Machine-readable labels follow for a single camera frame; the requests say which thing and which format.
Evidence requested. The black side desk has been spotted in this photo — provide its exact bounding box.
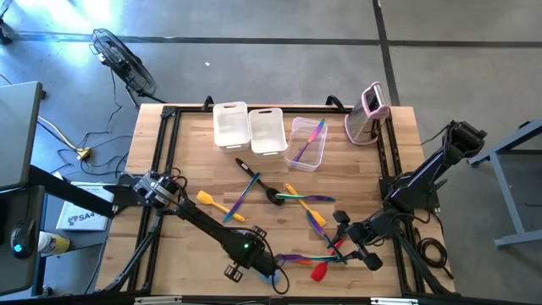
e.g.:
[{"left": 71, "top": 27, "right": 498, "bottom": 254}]
[{"left": 0, "top": 164, "right": 118, "bottom": 297}]

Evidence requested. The red silicone spatula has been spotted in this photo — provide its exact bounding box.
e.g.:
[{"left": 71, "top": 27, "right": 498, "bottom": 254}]
[{"left": 310, "top": 238, "right": 346, "bottom": 283}]

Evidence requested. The white plastic bin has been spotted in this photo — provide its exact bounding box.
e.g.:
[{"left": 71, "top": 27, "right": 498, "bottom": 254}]
[
  {"left": 212, "top": 101, "right": 251, "bottom": 153},
  {"left": 248, "top": 107, "right": 289, "bottom": 160}
]

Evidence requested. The black fan power cable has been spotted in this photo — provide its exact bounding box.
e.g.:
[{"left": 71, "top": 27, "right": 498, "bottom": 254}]
[{"left": 78, "top": 69, "right": 128, "bottom": 149}]

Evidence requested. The silver corner bracket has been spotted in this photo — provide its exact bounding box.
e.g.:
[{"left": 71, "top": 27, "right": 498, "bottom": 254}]
[
  {"left": 370, "top": 297, "right": 420, "bottom": 305},
  {"left": 134, "top": 296, "right": 183, "bottom": 305}
]

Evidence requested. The yellow silicone spatula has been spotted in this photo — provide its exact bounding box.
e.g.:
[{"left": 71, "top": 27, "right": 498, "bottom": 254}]
[
  {"left": 196, "top": 190, "right": 246, "bottom": 224},
  {"left": 284, "top": 182, "right": 328, "bottom": 228}
]

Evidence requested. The black slotted spoon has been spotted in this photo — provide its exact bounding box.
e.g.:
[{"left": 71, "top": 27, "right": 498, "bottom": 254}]
[{"left": 235, "top": 158, "right": 286, "bottom": 207}]

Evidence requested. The white box with label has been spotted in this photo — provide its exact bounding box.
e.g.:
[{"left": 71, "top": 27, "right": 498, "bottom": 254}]
[{"left": 55, "top": 180, "right": 115, "bottom": 232}]

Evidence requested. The clear plastic bin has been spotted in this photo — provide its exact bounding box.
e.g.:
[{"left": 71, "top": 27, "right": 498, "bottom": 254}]
[{"left": 284, "top": 116, "right": 329, "bottom": 173}]

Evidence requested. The grey blue table frame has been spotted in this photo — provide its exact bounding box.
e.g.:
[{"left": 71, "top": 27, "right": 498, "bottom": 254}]
[{"left": 467, "top": 119, "right": 542, "bottom": 250}]

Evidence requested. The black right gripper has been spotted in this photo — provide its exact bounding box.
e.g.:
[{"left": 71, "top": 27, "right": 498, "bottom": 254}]
[{"left": 328, "top": 210, "right": 384, "bottom": 272}]

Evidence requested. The yellow white spray can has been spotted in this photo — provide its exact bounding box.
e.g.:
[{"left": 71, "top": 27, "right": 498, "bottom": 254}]
[{"left": 37, "top": 230, "right": 71, "bottom": 257}]

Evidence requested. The black floor fan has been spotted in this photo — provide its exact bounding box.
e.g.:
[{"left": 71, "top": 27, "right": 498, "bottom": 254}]
[{"left": 89, "top": 27, "right": 158, "bottom": 103}]

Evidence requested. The iridescent rainbow knife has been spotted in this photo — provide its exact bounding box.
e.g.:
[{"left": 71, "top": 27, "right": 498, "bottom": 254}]
[
  {"left": 291, "top": 119, "right": 326, "bottom": 164},
  {"left": 306, "top": 210, "right": 349, "bottom": 266},
  {"left": 222, "top": 171, "right": 262, "bottom": 224}
]

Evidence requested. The coiled black cable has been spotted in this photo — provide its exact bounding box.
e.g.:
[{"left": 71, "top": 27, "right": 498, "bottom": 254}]
[{"left": 417, "top": 227, "right": 455, "bottom": 280}]

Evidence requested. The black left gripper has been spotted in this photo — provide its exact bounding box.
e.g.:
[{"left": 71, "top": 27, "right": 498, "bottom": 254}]
[{"left": 223, "top": 225, "right": 281, "bottom": 284}]

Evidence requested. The black aluminium rig frame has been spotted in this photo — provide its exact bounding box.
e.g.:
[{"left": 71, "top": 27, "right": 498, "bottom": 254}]
[{"left": 101, "top": 95, "right": 458, "bottom": 305}]

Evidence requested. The black computer mouse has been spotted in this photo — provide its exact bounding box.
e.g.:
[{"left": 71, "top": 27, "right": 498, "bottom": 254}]
[{"left": 10, "top": 218, "right": 37, "bottom": 260}]

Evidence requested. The metal grater pink handle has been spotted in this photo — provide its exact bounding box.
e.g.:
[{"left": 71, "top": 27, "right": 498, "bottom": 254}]
[{"left": 343, "top": 80, "right": 391, "bottom": 147}]

